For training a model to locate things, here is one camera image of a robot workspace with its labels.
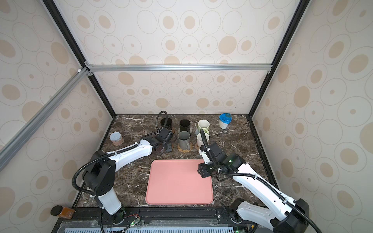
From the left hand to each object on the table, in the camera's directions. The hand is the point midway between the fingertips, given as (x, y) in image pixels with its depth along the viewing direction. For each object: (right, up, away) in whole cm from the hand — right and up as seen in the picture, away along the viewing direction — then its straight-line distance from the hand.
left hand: (172, 144), depth 90 cm
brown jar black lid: (-48, -29, -22) cm, 61 cm away
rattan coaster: (+6, -5, +10) cm, 13 cm away
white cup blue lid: (+36, +16, +15) cm, 43 cm away
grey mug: (+7, +4, +5) cm, 10 cm away
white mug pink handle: (+18, +2, +2) cm, 18 cm away
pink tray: (+4, -22, -4) cm, 22 cm away
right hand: (+18, -12, -14) cm, 26 cm away
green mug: (+21, +13, +13) cm, 28 cm away
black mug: (+7, +12, +13) cm, 19 cm away
